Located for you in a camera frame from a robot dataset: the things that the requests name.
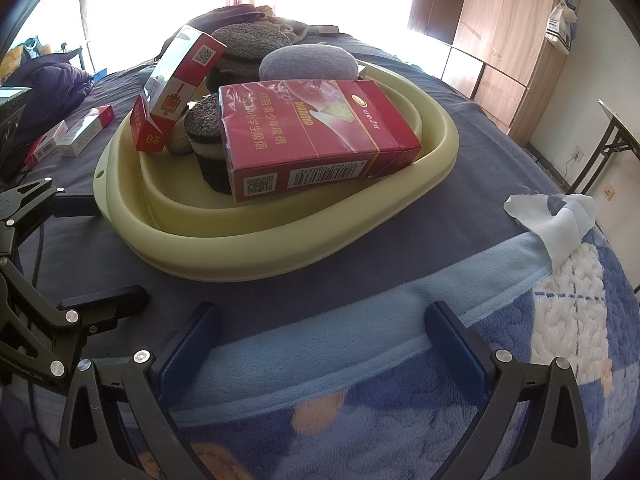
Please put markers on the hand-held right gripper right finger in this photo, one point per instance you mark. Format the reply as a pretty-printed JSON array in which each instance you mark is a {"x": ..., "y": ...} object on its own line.
[{"x": 456, "y": 352}]

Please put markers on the dark screen device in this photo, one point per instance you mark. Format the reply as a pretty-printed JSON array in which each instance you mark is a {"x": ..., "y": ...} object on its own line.
[{"x": 10, "y": 125}]

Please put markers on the white cloth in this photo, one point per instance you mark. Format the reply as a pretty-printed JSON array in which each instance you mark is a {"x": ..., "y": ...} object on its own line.
[{"x": 545, "y": 230}]

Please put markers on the dark purple jacket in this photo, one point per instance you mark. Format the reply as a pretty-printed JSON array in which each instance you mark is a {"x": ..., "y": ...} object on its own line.
[{"x": 50, "y": 82}]

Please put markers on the beige cloth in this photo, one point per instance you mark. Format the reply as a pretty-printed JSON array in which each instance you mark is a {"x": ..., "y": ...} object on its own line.
[{"x": 292, "y": 27}]

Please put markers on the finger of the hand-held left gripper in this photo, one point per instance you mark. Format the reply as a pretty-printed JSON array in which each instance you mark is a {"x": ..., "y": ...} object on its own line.
[
  {"x": 75, "y": 205},
  {"x": 105, "y": 302}
]

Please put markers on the white red small box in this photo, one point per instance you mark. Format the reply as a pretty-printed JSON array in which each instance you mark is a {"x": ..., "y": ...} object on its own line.
[
  {"x": 45, "y": 144},
  {"x": 85, "y": 129}
]

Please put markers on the wall socket with plug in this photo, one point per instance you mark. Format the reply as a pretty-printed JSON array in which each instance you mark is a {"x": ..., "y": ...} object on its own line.
[{"x": 579, "y": 154}]

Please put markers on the large red carton box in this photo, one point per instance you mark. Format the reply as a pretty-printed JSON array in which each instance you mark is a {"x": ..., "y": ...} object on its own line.
[{"x": 320, "y": 130}]

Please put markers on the grey bed sheet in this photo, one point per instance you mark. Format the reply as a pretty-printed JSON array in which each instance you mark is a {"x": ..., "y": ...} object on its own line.
[{"x": 475, "y": 170}]

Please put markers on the white printed bag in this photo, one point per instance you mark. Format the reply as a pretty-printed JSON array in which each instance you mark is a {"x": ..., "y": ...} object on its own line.
[{"x": 560, "y": 27}]

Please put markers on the purple cloth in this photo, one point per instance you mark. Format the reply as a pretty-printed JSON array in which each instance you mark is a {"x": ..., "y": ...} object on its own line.
[{"x": 225, "y": 16}]

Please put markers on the wooden wardrobe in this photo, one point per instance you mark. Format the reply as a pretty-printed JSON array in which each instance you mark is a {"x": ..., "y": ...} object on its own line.
[{"x": 505, "y": 35}]

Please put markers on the tall red white box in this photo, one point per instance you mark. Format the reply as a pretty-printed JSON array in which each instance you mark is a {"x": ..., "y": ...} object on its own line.
[{"x": 185, "y": 75}]

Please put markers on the small dark round sponge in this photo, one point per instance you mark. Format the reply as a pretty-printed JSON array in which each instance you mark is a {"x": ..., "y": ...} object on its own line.
[{"x": 205, "y": 130}]

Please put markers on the white wall socket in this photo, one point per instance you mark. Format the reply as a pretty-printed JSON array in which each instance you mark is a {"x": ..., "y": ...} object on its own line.
[{"x": 608, "y": 191}]

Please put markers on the large black round sponge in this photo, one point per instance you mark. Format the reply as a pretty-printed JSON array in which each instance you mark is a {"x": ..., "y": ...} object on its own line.
[{"x": 250, "y": 42}]

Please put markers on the black folding table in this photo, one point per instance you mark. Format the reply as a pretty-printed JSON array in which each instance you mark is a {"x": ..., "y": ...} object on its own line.
[{"x": 620, "y": 120}]

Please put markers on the grey blue round cushion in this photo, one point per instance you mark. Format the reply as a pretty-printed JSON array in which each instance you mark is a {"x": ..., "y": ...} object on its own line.
[{"x": 310, "y": 62}]

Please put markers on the cream plastic basin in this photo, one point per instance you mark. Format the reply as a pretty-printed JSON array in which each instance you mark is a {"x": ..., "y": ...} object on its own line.
[{"x": 210, "y": 255}]

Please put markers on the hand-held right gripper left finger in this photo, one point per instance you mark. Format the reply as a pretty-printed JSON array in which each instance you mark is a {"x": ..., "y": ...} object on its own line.
[{"x": 187, "y": 347}]

